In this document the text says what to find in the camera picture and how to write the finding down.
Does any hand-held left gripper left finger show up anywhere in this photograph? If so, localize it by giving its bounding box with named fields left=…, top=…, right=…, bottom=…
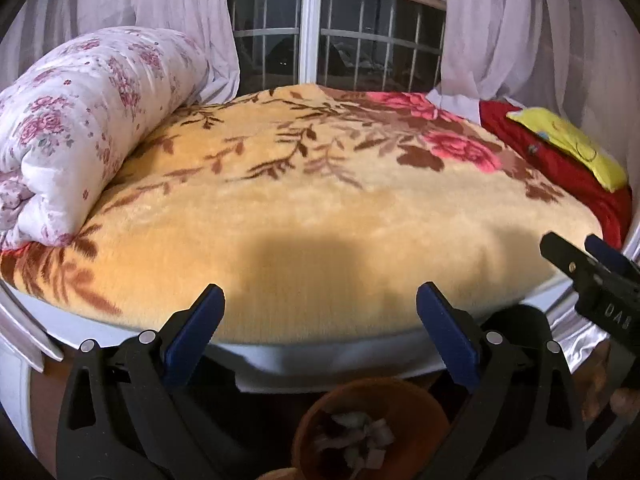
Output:
left=55, top=283, right=261, bottom=480

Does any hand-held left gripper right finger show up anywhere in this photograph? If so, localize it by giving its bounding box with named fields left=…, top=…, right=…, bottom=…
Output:
left=416, top=281, right=589, bottom=480

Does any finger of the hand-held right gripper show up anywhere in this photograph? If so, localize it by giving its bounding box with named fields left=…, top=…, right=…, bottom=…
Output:
left=584, top=234, right=640, bottom=283
left=540, top=231, right=603, bottom=286

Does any orange plastic bin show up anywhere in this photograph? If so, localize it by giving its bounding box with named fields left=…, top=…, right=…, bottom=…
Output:
left=292, top=377, right=451, bottom=480

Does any white paper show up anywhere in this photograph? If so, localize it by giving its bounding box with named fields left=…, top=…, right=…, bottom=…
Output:
left=312, top=411, right=396, bottom=472

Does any silver satin bed skirt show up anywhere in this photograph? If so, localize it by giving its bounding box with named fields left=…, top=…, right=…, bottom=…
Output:
left=547, top=280, right=615, bottom=367

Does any red cloth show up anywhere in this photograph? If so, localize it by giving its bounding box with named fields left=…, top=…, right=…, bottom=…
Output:
left=478, top=100, right=634, bottom=252

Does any yellow pillow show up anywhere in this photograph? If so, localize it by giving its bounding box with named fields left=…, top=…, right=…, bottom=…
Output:
left=506, top=106, right=629, bottom=193

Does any yellow floral fleece blanket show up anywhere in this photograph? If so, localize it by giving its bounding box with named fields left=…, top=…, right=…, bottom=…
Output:
left=0, top=83, right=607, bottom=347

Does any rolled white floral quilt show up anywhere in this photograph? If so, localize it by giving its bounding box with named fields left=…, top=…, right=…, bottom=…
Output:
left=0, top=28, right=211, bottom=252

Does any white sheer curtain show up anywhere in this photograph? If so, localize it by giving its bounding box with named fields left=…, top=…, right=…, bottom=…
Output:
left=0, top=0, right=241, bottom=107
left=427, top=0, right=633, bottom=126

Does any white round bed frame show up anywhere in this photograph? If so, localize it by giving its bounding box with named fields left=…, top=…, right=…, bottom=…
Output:
left=0, top=220, right=640, bottom=466

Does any barred white frame window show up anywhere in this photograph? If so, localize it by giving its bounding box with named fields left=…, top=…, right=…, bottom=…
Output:
left=222, top=0, right=448, bottom=95

